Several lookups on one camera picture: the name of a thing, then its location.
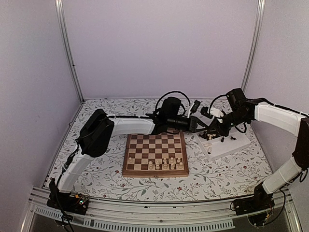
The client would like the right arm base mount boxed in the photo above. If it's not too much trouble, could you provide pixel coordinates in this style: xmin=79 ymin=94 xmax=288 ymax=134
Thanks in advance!
xmin=231 ymin=192 xmax=275 ymax=227

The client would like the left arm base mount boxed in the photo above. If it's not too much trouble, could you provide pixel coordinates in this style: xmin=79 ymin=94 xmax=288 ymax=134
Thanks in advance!
xmin=47 ymin=191 xmax=89 ymax=215

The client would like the white chess queen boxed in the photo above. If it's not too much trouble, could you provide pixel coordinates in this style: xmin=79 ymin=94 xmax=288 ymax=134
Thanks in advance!
xmin=148 ymin=161 xmax=154 ymax=170

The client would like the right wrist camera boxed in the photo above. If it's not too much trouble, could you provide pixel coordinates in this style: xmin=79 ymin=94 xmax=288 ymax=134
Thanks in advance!
xmin=200 ymin=106 xmax=224 ymax=119

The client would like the wooden chess board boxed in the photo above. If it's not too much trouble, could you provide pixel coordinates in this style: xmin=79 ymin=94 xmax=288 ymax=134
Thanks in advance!
xmin=122 ymin=130 xmax=189 ymax=178

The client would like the white chess bishop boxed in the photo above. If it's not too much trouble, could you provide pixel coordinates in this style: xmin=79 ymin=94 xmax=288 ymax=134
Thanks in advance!
xmin=162 ymin=162 xmax=169 ymax=170

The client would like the right wrist cable loop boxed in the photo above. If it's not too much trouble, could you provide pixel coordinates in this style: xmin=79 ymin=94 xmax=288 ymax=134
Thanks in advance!
xmin=209 ymin=94 xmax=230 ymax=114

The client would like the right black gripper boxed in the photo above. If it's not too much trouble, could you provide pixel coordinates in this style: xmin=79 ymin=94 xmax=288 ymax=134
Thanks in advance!
xmin=207 ymin=110 xmax=249 ymax=137

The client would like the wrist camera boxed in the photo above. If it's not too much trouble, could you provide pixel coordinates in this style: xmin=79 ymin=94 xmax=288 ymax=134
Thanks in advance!
xmin=187 ymin=100 xmax=201 ymax=118
xmin=200 ymin=106 xmax=224 ymax=119

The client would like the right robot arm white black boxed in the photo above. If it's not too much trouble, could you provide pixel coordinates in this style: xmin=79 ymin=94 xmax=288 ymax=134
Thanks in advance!
xmin=201 ymin=88 xmax=309 ymax=211

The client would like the right aluminium frame post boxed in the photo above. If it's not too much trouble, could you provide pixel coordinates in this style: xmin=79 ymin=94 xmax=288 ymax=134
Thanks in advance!
xmin=240 ymin=0 xmax=266 ymax=93

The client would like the wrist cable loop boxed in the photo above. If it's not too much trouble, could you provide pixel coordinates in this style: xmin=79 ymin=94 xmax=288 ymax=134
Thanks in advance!
xmin=154 ymin=90 xmax=191 ymax=114
xmin=209 ymin=94 xmax=230 ymax=114

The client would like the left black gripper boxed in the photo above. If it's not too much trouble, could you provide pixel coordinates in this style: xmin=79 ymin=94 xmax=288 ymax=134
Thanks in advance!
xmin=169 ymin=116 xmax=209 ymax=134

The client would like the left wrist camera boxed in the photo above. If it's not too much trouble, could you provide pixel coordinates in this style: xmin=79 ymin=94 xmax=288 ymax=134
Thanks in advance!
xmin=187 ymin=100 xmax=201 ymax=118

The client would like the pile of dark chess pieces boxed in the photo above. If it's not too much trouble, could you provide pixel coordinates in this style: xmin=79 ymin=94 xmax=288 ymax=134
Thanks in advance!
xmin=198 ymin=131 xmax=227 ymax=142

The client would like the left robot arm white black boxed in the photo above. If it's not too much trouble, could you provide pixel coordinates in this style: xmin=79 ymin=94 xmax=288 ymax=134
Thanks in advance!
xmin=49 ymin=97 xmax=208 ymax=210

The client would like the left aluminium frame post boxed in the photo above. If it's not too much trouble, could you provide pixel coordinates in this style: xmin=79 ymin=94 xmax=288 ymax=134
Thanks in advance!
xmin=55 ymin=0 xmax=84 ymax=102

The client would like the white divided tray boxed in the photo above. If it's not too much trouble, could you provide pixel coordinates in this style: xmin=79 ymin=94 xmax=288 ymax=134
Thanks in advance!
xmin=194 ymin=128 xmax=251 ymax=161

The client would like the left wrist cable loop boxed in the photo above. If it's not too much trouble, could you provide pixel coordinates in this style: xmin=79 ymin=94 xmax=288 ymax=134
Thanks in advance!
xmin=154 ymin=90 xmax=191 ymax=114

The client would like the floral table mat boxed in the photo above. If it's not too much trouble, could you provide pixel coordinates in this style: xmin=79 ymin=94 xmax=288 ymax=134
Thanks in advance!
xmin=43 ymin=99 xmax=272 ymax=202

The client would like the front aluminium rail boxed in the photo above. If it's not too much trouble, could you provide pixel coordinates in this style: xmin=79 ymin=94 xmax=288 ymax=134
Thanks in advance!
xmin=21 ymin=188 xmax=303 ymax=232

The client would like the aluminium frame post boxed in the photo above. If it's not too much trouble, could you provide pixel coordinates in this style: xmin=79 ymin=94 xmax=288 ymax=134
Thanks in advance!
xmin=55 ymin=0 xmax=84 ymax=102
xmin=240 ymin=0 xmax=266 ymax=93

